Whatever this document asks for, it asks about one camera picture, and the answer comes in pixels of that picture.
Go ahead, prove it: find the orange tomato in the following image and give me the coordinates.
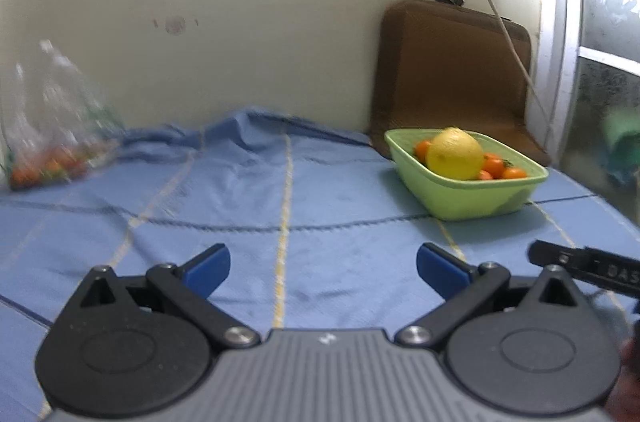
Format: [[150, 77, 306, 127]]
[[501, 167, 528, 179], [413, 138, 432, 165], [477, 170, 492, 181]]

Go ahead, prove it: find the brown seat cushion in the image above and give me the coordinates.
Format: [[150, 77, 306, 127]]
[[368, 0, 551, 165]]

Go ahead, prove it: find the green plastic basket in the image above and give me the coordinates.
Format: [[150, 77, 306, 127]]
[[384, 129, 549, 221]]

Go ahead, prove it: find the blue patterned blanket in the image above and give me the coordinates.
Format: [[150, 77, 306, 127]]
[[1, 109, 639, 421]]

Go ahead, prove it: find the window frame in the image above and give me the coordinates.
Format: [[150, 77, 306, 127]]
[[526, 0, 582, 165]]

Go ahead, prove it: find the orange tomato front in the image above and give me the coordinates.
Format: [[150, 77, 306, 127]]
[[501, 167, 528, 179]]

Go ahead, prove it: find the yellow lemon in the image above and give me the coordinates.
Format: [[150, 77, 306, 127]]
[[426, 127, 484, 181]]

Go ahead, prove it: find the orange mandarin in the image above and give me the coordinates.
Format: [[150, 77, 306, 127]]
[[482, 153, 506, 179]]

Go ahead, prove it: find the clear plastic fruit bag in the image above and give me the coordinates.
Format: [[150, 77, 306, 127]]
[[1, 39, 124, 191]]

